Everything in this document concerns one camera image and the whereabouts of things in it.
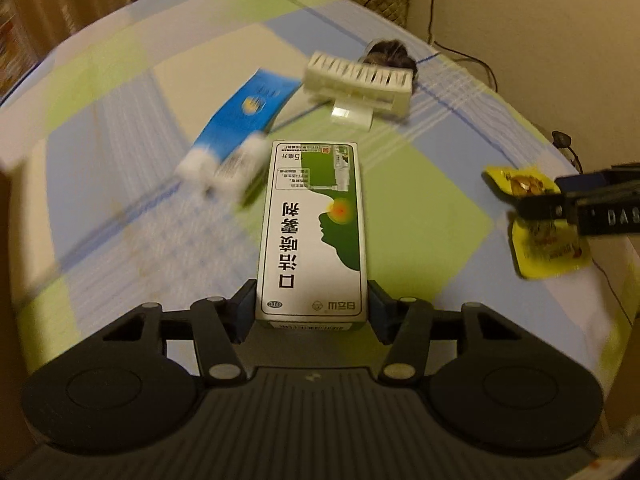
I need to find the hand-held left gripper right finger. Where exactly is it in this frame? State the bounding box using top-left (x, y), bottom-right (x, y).
top-left (366, 279), bottom-right (526, 387)

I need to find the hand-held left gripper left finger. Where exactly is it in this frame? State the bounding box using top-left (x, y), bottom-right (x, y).
top-left (100, 279), bottom-right (260, 387)

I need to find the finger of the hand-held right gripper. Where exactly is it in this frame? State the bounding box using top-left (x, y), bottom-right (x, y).
top-left (554, 164), bottom-right (640, 195)
top-left (517, 193), bottom-right (578, 222)

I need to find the yellow snack packet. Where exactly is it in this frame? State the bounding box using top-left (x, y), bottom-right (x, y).
top-left (482, 164), bottom-right (591, 280)

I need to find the green and white medicine box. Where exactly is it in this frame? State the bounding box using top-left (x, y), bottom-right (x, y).
top-left (255, 141), bottom-right (370, 332)

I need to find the blue and white box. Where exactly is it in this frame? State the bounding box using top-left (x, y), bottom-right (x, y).
top-left (175, 67), bottom-right (296, 208)

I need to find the brown velvet scrunchie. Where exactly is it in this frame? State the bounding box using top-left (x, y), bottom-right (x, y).
top-left (362, 37), bottom-right (420, 73)

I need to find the checkered tablecloth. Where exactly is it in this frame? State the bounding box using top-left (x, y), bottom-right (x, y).
top-left (0, 0), bottom-right (636, 411)

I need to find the white slotted plastic holder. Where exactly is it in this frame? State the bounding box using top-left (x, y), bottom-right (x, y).
top-left (302, 50), bottom-right (415, 131)

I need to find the beige curtain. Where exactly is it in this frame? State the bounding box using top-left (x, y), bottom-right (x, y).
top-left (0, 0), bottom-right (181, 96)

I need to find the black power cable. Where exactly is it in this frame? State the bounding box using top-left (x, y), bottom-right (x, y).
top-left (427, 0), bottom-right (497, 92)

